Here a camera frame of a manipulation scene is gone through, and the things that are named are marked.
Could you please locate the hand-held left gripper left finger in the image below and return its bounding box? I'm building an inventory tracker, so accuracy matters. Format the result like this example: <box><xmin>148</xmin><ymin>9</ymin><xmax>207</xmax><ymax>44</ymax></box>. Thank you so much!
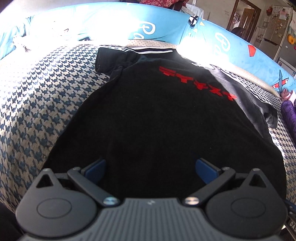
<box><xmin>36</xmin><ymin>158</ymin><xmax>120</xmax><ymax>207</ymax></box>

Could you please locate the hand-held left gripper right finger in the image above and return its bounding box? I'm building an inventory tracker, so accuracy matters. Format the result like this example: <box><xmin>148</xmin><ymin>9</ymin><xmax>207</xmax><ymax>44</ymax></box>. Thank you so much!
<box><xmin>183</xmin><ymin>158</ymin><xmax>269</xmax><ymax>206</ymax></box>

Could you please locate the black shirt with red print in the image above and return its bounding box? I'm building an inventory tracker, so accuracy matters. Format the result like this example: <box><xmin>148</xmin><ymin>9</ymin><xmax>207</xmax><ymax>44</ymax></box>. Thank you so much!
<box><xmin>43</xmin><ymin>46</ymin><xmax>287</xmax><ymax>202</ymax></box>

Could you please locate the blue beige houndstooth blanket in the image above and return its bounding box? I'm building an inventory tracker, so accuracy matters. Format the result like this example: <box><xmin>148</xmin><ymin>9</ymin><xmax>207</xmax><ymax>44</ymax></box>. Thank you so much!
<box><xmin>0</xmin><ymin>43</ymin><xmax>296</xmax><ymax>211</ymax></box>

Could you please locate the purple patterned cloth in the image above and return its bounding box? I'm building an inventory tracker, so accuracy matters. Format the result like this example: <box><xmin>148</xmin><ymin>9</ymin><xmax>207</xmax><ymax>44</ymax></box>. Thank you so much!
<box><xmin>280</xmin><ymin>100</ymin><xmax>296</xmax><ymax>133</ymax></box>

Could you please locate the pale pink cloth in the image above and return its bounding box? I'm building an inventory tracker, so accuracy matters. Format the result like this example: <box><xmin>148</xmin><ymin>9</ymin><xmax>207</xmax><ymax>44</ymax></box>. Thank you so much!
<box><xmin>279</xmin><ymin>89</ymin><xmax>296</xmax><ymax>101</ymax></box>

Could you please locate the blue printed cloth cover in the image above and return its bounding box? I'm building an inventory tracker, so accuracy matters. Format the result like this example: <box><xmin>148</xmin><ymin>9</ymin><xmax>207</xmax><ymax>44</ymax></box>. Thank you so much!
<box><xmin>0</xmin><ymin>3</ymin><xmax>296</xmax><ymax>88</ymax></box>

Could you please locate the white appliance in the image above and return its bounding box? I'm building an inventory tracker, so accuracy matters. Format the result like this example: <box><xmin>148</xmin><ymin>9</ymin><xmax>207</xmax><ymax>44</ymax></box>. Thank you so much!
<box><xmin>276</xmin><ymin>57</ymin><xmax>296</xmax><ymax>78</ymax></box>

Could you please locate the white crumpled cloth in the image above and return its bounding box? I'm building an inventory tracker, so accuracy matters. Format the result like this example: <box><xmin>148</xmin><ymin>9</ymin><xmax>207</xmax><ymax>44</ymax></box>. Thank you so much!
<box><xmin>13</xmin><ymin>35</ymin><xmax>34</xmax><ymax>52</ymax></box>

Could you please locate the grey refrigerator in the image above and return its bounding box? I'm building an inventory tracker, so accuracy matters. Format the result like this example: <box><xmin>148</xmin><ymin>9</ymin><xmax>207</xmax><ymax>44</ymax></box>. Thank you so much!
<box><xmin>254</xmin><ymin>6</ymin><xmax>292</xmax><ymax>61</ymax></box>

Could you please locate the red floral cloth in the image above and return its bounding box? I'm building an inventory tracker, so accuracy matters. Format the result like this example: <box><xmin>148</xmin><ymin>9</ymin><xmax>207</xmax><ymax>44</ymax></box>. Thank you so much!
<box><xmin>139</xmin><ymin>0</ymin><xmax>185</xmax><ymax>8</ymax></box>

